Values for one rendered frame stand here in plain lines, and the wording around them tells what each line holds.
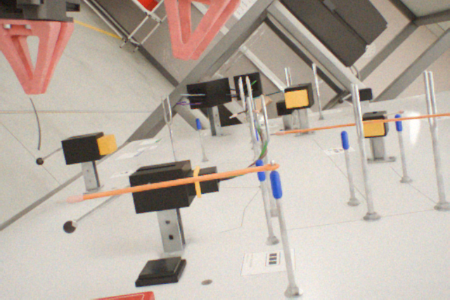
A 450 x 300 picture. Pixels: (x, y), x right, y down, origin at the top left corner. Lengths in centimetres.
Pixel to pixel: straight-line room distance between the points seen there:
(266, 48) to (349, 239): 757
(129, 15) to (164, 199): 816
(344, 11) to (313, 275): 122
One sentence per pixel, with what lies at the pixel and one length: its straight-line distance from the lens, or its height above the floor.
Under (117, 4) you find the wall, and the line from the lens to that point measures 875.
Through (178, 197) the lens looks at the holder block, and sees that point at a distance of 50.
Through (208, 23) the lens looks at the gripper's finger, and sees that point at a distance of 47.
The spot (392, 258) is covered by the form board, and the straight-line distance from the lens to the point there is 46.
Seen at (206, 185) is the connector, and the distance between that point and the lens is 50.
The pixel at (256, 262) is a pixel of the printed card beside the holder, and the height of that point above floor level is 117.
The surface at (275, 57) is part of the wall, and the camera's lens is 801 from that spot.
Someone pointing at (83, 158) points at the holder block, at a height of 97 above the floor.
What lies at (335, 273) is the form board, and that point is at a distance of 44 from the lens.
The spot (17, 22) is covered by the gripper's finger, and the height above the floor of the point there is 117.
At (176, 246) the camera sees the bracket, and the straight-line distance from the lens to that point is 53.
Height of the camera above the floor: 131
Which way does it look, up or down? 9 degrees down
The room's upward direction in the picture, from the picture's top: 44 degrees clockwise
